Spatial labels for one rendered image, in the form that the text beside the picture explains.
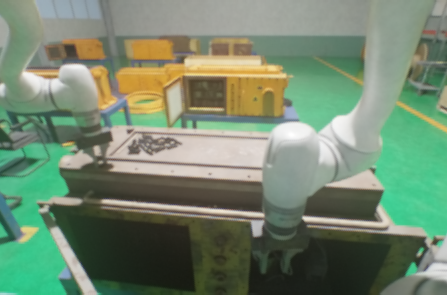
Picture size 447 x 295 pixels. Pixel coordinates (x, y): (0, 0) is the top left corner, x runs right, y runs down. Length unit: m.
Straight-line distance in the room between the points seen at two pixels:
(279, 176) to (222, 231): 0.58
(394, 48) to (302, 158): 0.20
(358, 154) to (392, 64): 0.19
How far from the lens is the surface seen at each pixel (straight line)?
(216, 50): 9.33
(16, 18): 0.66
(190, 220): 0.97
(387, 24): 0.35
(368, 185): 1.02
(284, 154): 0.42
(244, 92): 3.47
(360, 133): 0.51
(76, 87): 0.94
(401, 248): 1.14
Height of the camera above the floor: 1.89
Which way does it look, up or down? 28 degrees down
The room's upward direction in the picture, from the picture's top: straight up
